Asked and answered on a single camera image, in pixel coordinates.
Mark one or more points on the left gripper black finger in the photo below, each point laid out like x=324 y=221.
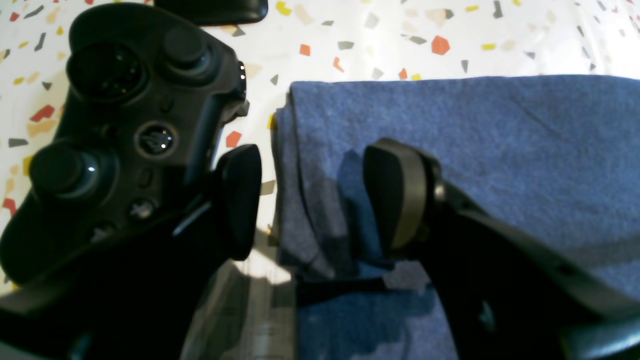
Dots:
x=133 y=295

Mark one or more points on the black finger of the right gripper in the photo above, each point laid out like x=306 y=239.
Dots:
x=506 y=295

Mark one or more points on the blue T-shirt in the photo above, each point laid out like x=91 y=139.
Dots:
x=555 y=156

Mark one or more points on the black game controller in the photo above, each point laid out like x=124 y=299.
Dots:
x=149 y=94

